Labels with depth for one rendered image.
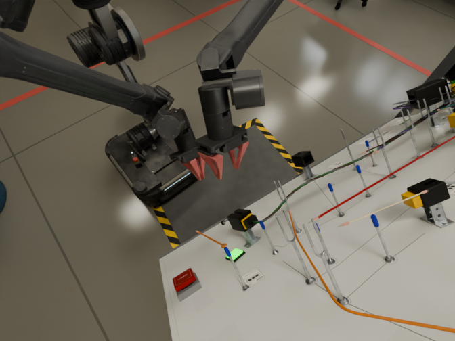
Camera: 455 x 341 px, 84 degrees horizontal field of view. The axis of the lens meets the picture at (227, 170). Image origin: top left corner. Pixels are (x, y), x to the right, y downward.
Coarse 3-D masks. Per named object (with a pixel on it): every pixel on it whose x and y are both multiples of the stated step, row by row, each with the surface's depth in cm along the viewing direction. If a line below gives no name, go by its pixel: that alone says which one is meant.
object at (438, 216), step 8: (416, 184) 45; (424, 184) 44; (432, 184) 43; (440, 184) 42; (416, 192) 43; (432, 192) 42; (440, 192) 42; (448, 192) 42; (424, 200) 42; (432, 200) 42; (440, 200) 42; (424, 208) 45; (432, 208) 43; (440, 208) 43; (424, 216) 47; (432, 216) 45; (440, 216) 44; (440, 224) 43; (448, 224) 43
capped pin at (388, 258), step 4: (372, 216) 40; (372, 220) 40; (376, 220) 40; (376, 224) 40; (376, 228) 40; (380, 232) 40; (380, 236) 40; (384, 244) 41; (384, 248) 41; (388, 252) 41; (388, 256) 41; (392, 256) 41; (388, 260) 41; (392, 260) 41
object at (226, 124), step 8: (224, 112) 51; (208, 120) 51; (216, 120) 50; (224, 120) 50; (208, 128) 52; (216, 128) 51; (224, 128) 51; (232, 128) 53; (240, 128) 56; (208, 136) 54; (216, 136) 52; (224, 136) 52; (232, 136) 53; (200, 144) 53; (208, 144) 51; (216, 144) 51
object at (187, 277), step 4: (184, 272) 61; (188, 272) 60; (192, 272) 59; (176, 276) 61; (180, 276) 60; (184, 276) 59; (188, 276) 58; (192, 276) 58; (176, 280) 59; (180, 280) 58; (184, 280) 57; (188, 280) 57; (192, 280) 57; (176, 284) 57; (180, 284) 57; (184, 284) 57; (188, 284) 57; (176, 288) 56; (180, 288) 57; (184, 288) 58
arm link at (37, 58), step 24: (0, 24) 34; (0, 48) 35; (24, 48) 39; (0, 72) 37; (24, 72) 39; (48, 72) 42; (72, 72) 45; (96, 72) 51; (96, 96) 51; (120, 96) 54; (144, 96) 59
